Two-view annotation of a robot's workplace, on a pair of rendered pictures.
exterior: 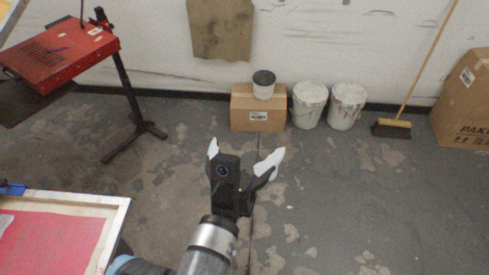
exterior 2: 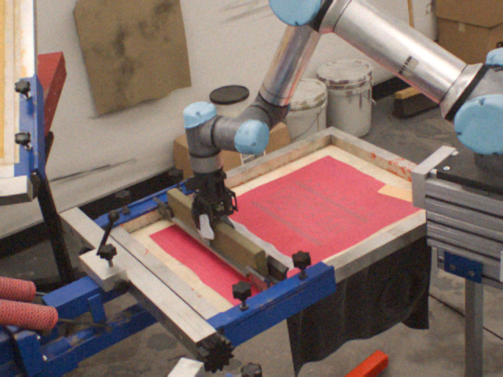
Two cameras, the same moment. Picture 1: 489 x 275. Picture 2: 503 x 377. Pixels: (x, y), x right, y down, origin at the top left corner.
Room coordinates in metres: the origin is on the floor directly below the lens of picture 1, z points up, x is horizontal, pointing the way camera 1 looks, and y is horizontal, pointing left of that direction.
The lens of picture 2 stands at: (-1.01, 2.04, 2.08)
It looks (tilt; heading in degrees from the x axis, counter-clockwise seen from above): 29 degrees down; 323
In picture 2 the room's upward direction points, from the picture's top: 8 degrees counter-clockwise
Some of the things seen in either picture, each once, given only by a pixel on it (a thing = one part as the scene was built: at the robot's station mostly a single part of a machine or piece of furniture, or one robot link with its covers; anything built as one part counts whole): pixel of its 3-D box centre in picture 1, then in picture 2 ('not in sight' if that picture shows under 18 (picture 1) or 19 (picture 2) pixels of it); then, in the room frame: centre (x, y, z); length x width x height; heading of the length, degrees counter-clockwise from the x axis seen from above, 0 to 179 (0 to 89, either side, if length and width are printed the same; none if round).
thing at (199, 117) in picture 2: not in sight; (203, 129); (0.39, 1.12, 1.31); 0.09 x 0.08 x 0.11; 21
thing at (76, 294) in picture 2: not in sight; (85, 294); (0.45, 1.46, 1.02); 0.17 x 0.06 x 0.05; 85
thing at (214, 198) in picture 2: not in sight; (213, 191); (0.39, 1.12, 1.15); 0.09 x 0.08 x 0.12; 175
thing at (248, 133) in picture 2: not in sight; (244, 132); (0.31, 1.07, 1.30); 0.11 x 0.11 x 0.08; 21
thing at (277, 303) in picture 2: not in sight; (276, 302); (0.14, 1.17, 0.97); 0.30 x 0.05 x 0.07; 85
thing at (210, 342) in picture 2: not in sight; (211, 349); (0.08, 1.39, 1.02); 0.07 x 0.06 x 0.07; 85
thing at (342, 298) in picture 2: not in sight; (354, 294); (0.21, 0.87, 0.79); 0.46 x 0.09 x 0.33; 85
